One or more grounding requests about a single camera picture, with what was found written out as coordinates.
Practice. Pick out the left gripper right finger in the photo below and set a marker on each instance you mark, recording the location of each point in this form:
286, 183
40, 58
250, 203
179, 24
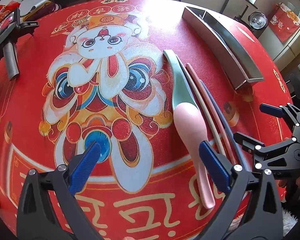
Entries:
262, 219

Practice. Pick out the green spoon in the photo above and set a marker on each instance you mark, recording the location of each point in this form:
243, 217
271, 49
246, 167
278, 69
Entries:
181, 89

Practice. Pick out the black camera on tripod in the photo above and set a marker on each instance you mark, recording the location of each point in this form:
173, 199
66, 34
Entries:
11, 29

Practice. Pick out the blue chopstick long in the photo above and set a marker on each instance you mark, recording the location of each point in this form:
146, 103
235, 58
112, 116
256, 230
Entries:
228, 131

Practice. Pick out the steel utensil tray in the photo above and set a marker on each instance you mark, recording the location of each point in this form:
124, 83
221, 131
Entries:
236, 62

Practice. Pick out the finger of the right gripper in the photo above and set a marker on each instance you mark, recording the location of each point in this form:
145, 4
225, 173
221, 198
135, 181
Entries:
289, 113
250, 143

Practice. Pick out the white fluffy cloth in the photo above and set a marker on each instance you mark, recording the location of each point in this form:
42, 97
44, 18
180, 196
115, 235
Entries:
289, 221

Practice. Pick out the white refrigerator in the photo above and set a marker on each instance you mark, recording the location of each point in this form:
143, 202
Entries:
282, 53

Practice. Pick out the red printed table mat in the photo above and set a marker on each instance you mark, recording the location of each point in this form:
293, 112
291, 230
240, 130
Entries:
96, 71

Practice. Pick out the green chopstick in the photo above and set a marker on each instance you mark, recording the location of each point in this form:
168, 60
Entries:
203, 107

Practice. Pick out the pink chopstick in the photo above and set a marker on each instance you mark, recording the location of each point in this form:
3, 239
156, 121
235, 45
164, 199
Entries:
213, 113

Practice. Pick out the red cloth on refrigerator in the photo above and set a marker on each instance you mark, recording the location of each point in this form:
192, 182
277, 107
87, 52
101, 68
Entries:
284, 22

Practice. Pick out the pink spoon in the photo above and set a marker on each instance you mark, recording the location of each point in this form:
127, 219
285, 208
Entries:
191, 128

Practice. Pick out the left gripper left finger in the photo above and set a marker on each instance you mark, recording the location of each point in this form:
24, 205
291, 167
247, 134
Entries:
36, 217

